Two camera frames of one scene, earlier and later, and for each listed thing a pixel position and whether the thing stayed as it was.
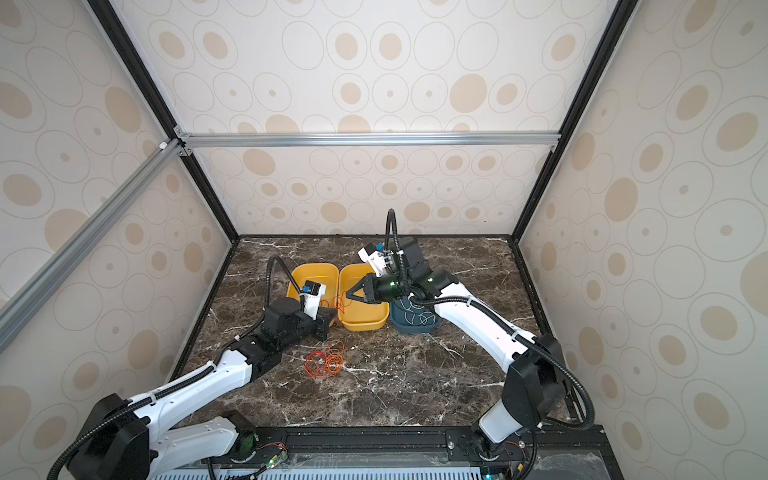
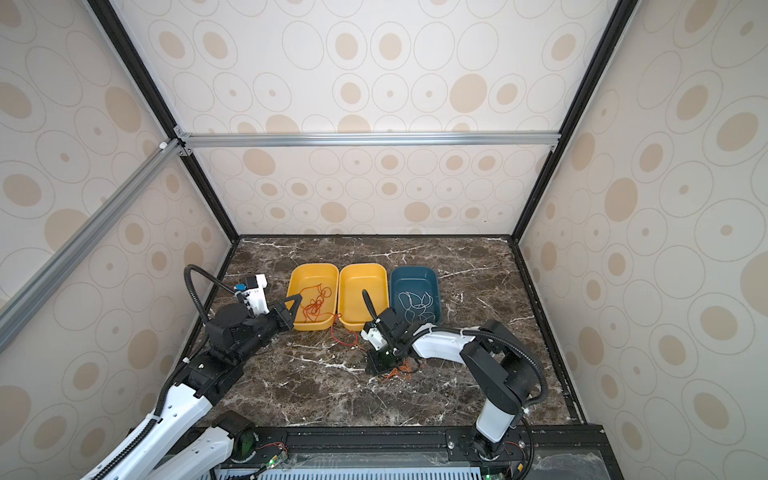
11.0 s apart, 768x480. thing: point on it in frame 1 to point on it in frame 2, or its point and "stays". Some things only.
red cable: (315, 364) to (338, 315)
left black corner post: (161, 102) stays
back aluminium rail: (209, 140) stays
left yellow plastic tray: (326, 273) stays
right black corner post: (620, 15) stays
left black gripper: (323, 322) to (284, 316)
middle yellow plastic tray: (355, 314) stays
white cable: (416, 307) stays
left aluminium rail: (25, 300) stays
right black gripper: (370, 290) to (375, 368)
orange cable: (335, 356) to (405, 366)
